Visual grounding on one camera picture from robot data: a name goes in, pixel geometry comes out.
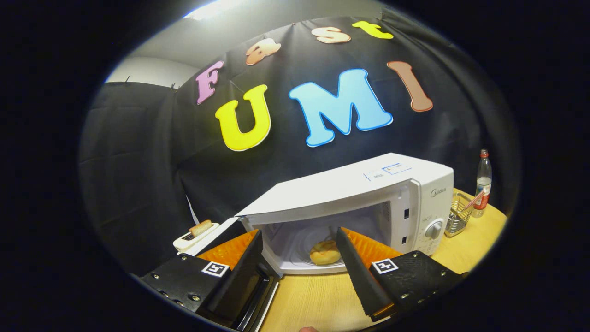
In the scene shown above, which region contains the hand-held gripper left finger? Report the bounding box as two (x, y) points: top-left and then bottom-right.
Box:
(141, 229), (264, 319)

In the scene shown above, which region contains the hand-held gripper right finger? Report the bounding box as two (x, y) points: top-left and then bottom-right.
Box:
(335, 227), (464, 322)

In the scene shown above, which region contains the golden bread bun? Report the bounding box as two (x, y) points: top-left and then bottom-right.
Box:
(309, 240), (342, 265)

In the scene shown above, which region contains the white microwave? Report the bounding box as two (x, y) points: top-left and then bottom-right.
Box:
(182, 153), (454, 332)

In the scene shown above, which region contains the toast slice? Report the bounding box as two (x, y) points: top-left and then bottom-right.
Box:
(189, 219), (213, 238)

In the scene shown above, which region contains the cream toaster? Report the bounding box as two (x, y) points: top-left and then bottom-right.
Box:
(173, 223), (221, 254)

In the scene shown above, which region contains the red white striped straw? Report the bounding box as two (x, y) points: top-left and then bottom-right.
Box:
(461, 191), (485, 212)

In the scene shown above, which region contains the clear plastic bottle red label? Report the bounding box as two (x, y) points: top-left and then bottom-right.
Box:
(471, 149), (493, 218)

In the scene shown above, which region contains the metal wire basket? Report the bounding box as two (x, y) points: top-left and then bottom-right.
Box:
(444, 192), (474, 238)

